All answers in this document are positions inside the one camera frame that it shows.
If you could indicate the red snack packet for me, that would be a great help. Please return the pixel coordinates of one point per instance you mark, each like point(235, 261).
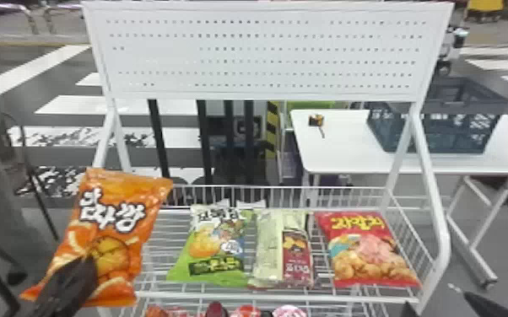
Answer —
point(364, 252)

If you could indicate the striped post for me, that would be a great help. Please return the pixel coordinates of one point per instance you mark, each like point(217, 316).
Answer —
point(272, 128)

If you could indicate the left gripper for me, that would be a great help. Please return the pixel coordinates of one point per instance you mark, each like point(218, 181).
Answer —
point(52, 305)

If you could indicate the orange snack packet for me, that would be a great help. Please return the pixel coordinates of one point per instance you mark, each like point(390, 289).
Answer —
point(112, 212)

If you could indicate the pale green snack packet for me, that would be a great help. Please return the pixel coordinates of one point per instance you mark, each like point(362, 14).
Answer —
point(276, 248)

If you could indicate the white side table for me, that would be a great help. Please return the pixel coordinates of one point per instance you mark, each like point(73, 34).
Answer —
point(347, 146)

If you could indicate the blue crate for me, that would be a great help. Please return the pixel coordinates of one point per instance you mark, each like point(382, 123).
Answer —
point(453, 119)

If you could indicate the pink noodle cup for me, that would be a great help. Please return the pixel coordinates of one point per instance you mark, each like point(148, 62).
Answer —
point(289, 311)

